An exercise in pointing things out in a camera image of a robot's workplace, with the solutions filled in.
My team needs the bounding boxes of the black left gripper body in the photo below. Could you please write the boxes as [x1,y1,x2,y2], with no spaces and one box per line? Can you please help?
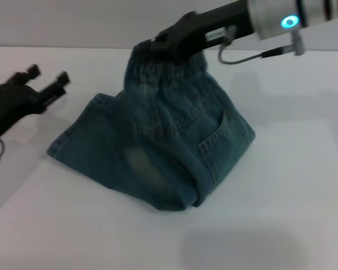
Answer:
[0,81,47,143]

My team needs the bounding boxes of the blue denim shorts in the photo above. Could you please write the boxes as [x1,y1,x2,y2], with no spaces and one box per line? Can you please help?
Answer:
[46,39,256,212]

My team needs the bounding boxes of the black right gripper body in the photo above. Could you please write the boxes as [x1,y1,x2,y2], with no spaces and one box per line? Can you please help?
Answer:
[168,0,256,57]

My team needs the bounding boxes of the right gripper grey cable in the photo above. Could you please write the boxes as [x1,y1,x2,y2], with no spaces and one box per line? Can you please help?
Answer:
[219,25,305,66]

